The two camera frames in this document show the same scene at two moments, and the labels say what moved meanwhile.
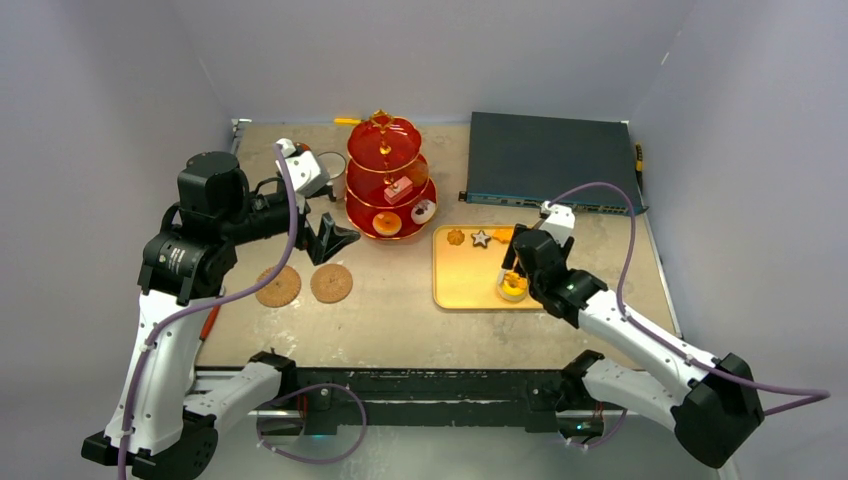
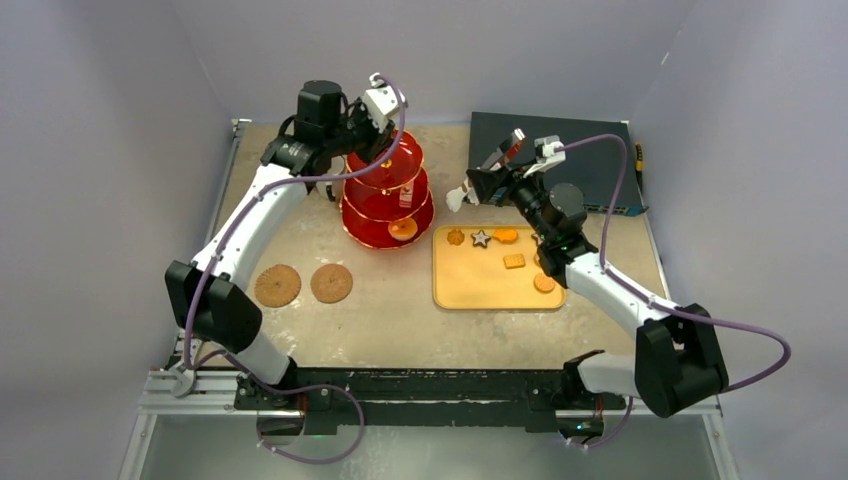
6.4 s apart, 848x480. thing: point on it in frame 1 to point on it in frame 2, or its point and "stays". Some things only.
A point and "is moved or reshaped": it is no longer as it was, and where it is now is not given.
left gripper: [328, 239] to [377, 141]
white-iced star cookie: [480, 239] stays
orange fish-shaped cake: [503, 234] stays
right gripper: [524, 258] to [490, 187]
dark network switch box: [528, 160] stays
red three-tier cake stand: [379, 152] is moved or reshaped
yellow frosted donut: [387, 223] to [403, 229]
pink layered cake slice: [398, 190] is moved or reshaped
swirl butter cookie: [455, 237] stays
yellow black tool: [639, 159] stays
